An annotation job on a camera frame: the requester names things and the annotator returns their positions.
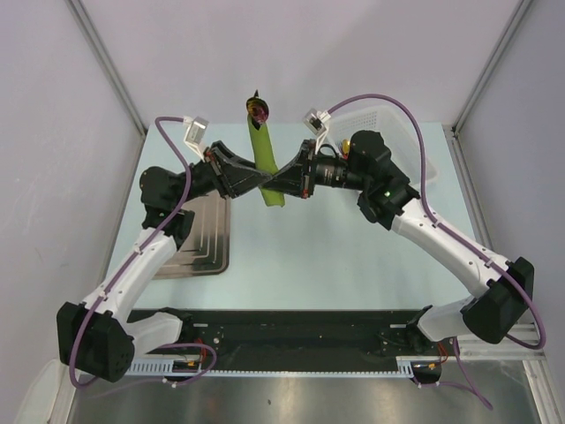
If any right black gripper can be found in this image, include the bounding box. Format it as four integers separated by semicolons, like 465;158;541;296
264;140;368;201

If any aluminium front rail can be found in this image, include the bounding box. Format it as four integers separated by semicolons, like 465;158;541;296
457;324;545;361

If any metal tray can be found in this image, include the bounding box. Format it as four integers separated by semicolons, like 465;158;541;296
154;193;230;279

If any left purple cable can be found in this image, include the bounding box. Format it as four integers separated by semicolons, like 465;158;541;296
70;115;217;390

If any aluminium frame post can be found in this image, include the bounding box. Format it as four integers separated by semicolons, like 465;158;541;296
64;0;147;140
449;0;533;133

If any green paper napkin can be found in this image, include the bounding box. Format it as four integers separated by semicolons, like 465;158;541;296
247;115;285;208

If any white cable duct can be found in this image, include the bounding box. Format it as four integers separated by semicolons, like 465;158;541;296
127;355;418;379

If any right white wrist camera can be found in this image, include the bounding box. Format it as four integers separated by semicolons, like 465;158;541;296
303;109;331;152

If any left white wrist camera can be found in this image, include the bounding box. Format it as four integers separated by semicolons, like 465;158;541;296
182;116;209;160

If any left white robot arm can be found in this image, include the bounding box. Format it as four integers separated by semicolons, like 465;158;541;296
56;141;275;388

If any purple cable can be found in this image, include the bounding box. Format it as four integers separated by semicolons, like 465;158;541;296
326;93;544;410
70;115;217;390

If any white plastic basket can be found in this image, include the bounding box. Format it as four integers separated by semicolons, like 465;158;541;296
328;105;421;188

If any aluminium frame post left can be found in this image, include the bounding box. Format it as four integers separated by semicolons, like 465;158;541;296
64;0;147;140

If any aluminium frame post right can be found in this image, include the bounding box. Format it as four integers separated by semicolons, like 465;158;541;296
449;0;533;133

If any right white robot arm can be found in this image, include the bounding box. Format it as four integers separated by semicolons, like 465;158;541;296
265;131;534;354

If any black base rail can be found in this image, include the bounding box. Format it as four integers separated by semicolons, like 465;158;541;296
154;309;454;374

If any iridescent spoon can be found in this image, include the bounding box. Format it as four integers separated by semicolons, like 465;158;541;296
245;97;269;125

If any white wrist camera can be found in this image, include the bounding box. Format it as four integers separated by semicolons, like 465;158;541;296
182;116;209;160
303;109;331;152

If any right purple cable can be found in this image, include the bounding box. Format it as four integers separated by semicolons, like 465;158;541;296
326;93;544;410

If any gold spoon in basket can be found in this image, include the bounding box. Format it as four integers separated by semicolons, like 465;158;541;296
341;140;350;156

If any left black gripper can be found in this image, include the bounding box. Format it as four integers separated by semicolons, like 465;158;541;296
172;141;271;208

